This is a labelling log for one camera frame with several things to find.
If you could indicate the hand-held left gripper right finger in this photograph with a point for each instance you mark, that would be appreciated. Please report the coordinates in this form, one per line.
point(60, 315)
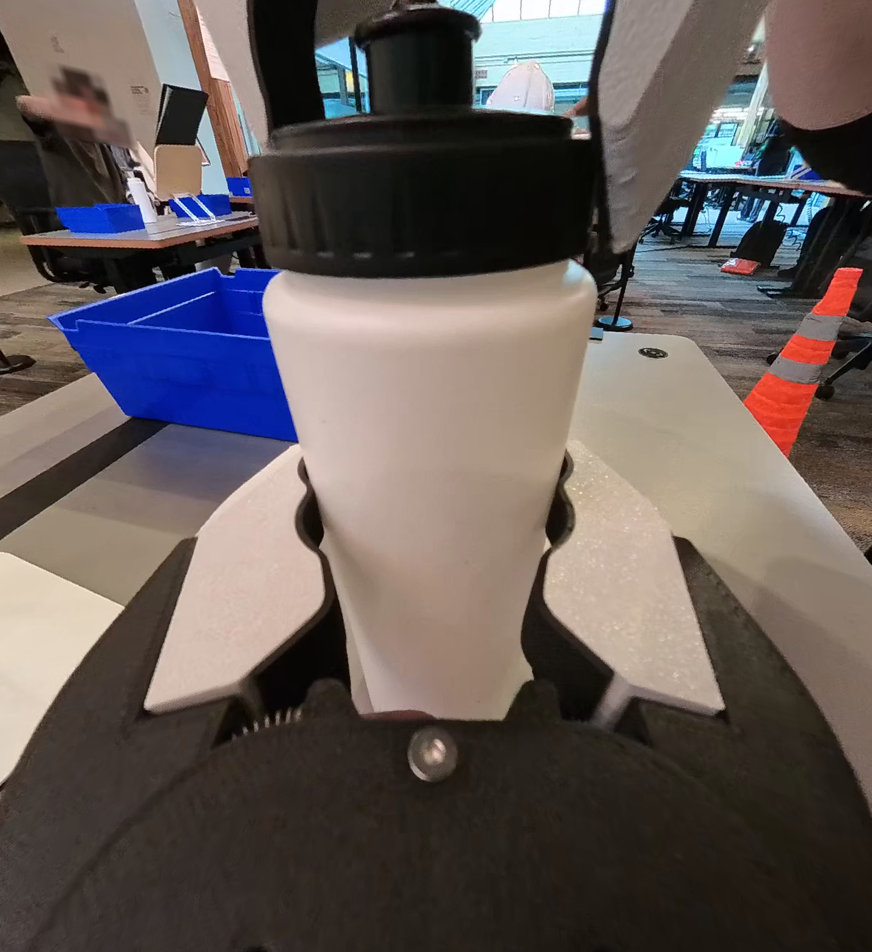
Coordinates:
point(630, 595)

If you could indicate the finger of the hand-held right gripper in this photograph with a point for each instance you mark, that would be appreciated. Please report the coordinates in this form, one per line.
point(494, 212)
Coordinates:
point(674, 82)
point(243, 60)

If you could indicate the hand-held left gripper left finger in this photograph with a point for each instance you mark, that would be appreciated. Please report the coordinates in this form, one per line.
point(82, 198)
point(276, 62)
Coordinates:
point(243, 610)

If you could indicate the black bottle lid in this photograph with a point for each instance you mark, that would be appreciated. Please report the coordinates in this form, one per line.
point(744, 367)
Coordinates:
point(421, 194)

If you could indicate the white bottle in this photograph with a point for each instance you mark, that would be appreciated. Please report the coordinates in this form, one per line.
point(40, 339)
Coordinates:
point(436, 476)

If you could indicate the person's right hand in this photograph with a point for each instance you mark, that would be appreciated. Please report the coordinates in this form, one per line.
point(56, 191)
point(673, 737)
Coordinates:
point(526, 87)

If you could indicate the wooden top desk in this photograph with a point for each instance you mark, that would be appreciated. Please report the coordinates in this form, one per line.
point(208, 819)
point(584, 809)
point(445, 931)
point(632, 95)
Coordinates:
point(139, 234)
point(771, 186)

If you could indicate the small blue plastic bin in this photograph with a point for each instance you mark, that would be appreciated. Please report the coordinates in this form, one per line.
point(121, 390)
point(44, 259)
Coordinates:
point(97, 217)
point(201, 206)

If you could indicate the black backpack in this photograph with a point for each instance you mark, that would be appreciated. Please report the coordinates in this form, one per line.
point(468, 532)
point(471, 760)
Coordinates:
point(759, 241)

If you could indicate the orange flat floor marker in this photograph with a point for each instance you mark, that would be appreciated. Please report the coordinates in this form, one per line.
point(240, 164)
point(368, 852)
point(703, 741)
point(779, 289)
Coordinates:
point(740, 267)

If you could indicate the black round base pole stand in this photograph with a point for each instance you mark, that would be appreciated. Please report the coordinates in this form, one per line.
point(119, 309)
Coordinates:
point(612, 322)

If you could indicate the orange traffic cone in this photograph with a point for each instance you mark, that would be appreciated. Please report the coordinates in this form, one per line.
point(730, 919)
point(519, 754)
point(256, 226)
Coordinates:
point(801, 365)

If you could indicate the black office chair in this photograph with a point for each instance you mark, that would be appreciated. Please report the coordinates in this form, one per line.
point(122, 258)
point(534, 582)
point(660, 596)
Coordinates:
point(871, 350)

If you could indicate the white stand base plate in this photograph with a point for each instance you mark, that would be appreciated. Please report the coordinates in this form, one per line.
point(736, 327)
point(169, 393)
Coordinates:
point(27, 662)

